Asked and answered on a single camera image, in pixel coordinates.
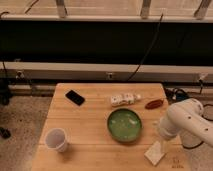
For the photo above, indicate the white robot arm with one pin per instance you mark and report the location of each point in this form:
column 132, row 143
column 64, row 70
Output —
column 185, row 115

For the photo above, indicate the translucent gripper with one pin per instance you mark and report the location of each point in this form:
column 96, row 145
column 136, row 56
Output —
column 163, row 145

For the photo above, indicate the white sponge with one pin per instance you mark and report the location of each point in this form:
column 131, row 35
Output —
column 155, row 153

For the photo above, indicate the red brown oblong object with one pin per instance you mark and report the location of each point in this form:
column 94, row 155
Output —
column 154, row 104

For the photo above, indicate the clear plastic cup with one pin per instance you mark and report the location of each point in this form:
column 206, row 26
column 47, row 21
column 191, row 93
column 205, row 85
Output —
column 55, row 139

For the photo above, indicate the green ceramic bowl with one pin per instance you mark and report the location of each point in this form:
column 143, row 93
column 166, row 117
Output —
column 124, row 125

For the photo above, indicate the black smartphone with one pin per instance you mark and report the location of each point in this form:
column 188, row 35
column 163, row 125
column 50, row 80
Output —
column 75, row 97

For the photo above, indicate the black object on floor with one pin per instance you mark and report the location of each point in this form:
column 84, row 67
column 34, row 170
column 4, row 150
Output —
column 5, row 133

